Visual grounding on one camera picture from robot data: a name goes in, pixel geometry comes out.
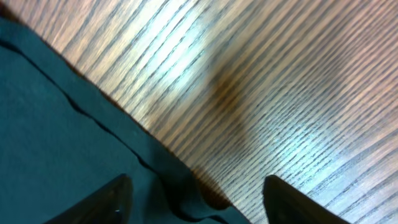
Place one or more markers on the dark teal t-shirt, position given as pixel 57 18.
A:
pixel 62 140

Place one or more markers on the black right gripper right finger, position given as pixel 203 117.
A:
pixel 286 205

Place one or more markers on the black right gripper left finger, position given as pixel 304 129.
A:
pixel 109 204

